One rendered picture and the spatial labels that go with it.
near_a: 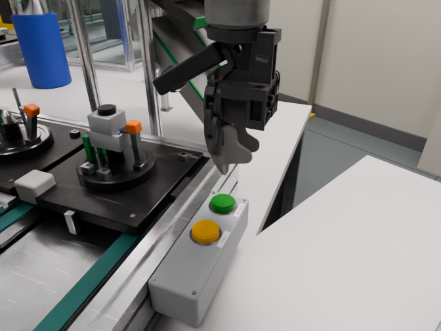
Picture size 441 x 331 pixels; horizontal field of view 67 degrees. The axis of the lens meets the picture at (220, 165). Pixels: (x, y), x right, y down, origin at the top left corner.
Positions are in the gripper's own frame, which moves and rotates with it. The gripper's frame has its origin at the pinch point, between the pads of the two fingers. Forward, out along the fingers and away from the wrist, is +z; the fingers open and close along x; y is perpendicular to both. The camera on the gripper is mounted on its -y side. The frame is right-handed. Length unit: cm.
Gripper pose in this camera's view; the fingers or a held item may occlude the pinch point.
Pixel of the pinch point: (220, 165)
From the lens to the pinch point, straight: 50.3
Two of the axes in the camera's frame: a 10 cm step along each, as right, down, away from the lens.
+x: 3.7, -4.9, 7.9
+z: 0.0, 8.5, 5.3
